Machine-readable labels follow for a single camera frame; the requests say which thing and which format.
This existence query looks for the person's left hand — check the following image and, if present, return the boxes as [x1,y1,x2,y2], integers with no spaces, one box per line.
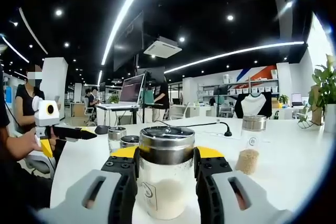
[23,129,57,157]

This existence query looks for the tall seasoning bottle brown granules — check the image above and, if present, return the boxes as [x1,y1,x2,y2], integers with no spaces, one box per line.
[234,114,269,175]

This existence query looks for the green plant in white pot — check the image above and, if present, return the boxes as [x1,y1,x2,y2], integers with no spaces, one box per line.
[297,54,336,133]

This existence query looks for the tall seasoning bottle white powder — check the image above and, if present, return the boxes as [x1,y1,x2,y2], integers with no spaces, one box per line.
[135,126,196,221]

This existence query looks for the short glass seasoning bottle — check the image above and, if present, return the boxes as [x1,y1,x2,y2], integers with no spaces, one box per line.
[107,126,127,154]
[120,134,141,150]

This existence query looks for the small potted plant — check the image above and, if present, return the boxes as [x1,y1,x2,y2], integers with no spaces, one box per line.
[277,94,289,108]

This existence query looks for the large open silver laptop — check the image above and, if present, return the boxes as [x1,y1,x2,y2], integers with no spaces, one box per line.
[96,73,145,109]

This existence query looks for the bright window with blinds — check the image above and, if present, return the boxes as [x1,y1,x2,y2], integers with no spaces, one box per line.
[307,11,336,78]

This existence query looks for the white ceiling light strip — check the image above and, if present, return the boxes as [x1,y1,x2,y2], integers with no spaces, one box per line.
[164,41,305,74]
[100,0,156,65]

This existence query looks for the black-legged standing desk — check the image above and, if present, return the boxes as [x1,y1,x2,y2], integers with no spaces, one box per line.
[96,104,165,125]

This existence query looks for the small black desktop object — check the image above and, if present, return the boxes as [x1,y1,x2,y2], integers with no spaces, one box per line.
[93,125,110,135]

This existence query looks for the brown cardboard box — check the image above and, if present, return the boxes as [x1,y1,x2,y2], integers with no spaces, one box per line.
[308,84,326,126]

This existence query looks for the rows of white storage boxes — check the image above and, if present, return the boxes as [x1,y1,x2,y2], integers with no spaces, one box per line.
[203,69,279,96]

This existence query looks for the black monitor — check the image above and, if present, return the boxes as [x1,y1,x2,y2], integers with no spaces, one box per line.
[138,66,166,82]

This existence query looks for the white office chair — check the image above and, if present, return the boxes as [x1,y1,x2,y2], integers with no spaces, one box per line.
[169,102,191,120]
[25,154,57,180]

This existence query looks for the hanging black screen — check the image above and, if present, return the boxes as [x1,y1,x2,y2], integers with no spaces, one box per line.
[113,10,144,71]

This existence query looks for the ceiling air conditioner cassette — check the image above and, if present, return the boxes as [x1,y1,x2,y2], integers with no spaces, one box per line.
[143,36,183,59]

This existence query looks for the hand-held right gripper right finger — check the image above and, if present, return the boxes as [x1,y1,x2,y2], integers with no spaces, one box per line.
[193,145,293,224]

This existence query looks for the metal storage shelf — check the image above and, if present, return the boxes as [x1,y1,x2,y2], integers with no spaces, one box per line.
[198,78,279,104]

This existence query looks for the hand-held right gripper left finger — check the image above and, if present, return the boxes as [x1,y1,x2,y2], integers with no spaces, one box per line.
[36,146,140,224]

